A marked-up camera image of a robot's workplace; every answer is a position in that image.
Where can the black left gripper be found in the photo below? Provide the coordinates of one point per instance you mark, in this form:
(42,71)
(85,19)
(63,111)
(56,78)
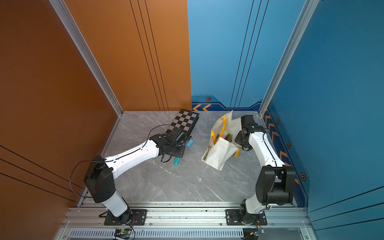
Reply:
(182,151)

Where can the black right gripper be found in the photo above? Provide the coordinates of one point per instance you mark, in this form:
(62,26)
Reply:
(237,140)

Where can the teal utility knife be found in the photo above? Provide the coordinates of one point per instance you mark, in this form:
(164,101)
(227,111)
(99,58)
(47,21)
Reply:
(176,162)

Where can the light blue small cylinder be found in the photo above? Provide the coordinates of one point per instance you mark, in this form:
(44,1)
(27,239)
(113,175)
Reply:
(189,143)

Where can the canvas pouch with farm picture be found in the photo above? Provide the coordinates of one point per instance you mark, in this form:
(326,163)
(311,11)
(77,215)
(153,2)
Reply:
(220,150)

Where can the black white chessboard box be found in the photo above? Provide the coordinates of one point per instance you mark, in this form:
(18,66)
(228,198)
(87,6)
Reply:
(185,120)

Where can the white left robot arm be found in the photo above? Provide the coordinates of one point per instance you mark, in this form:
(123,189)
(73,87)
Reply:
(102,173)

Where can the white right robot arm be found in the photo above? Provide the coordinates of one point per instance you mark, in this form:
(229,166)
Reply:
(276,181)

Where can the right green circuit board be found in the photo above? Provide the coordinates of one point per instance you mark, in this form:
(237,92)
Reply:
(255,234)

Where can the green circuit board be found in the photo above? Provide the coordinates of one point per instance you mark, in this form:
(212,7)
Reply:
(255,234)
(123,234)

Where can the left green circuit board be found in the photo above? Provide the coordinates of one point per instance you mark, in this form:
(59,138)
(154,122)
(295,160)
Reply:
(123,234)

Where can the aluminium front rail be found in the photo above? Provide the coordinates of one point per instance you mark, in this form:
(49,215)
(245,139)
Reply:
(186,221)

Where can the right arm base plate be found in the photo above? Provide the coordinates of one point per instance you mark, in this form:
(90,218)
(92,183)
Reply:
(235,217)

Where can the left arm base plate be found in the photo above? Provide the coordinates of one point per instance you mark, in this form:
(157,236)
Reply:
(135,217)

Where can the right aluminium corner post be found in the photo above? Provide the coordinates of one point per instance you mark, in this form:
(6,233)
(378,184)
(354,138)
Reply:
(294,40)

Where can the aluminium corner post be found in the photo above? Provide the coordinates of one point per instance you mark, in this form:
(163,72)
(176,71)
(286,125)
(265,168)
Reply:
(72,28)
(294,40)

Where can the left aluminium corner post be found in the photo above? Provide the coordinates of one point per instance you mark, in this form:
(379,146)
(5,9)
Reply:
(72,28)

